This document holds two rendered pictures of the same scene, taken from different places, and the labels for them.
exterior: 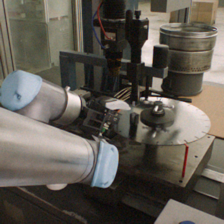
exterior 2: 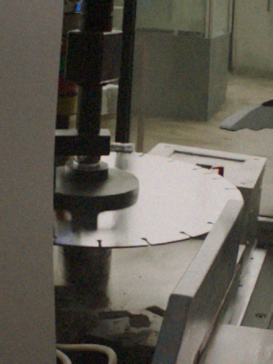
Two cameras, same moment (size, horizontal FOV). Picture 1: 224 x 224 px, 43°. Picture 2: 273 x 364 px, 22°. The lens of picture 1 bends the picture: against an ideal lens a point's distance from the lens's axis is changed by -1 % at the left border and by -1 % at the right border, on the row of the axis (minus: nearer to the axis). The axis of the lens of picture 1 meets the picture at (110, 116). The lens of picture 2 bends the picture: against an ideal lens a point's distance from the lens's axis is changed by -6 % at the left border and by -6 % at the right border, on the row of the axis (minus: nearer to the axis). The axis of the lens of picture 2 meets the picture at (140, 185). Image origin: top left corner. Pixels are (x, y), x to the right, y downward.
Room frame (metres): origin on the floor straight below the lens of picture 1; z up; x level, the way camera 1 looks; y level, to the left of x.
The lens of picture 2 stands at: (0.98, 0.57, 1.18)
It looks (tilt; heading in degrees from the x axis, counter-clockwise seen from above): 17 degrees down; 253
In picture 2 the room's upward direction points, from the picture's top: 3 degrees clockwise
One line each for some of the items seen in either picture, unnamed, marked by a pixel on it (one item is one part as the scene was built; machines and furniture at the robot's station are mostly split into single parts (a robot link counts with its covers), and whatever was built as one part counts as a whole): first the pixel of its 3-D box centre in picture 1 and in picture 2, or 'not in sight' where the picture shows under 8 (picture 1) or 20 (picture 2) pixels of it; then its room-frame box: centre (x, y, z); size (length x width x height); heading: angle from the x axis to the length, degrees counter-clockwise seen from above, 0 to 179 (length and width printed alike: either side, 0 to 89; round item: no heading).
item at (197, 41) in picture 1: (184, 60); not in sight; (1.56, -0.42, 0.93); 0.31 x 0.31 x 0.36
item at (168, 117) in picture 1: (157, 113); (86, 175); (0.82, -0.15, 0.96); 0.11 x 0.11 x 0.03
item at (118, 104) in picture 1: (121, 106); (269, 114); (0.67, -0.03, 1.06); 0.09 x 0.06 x 0.03; 134
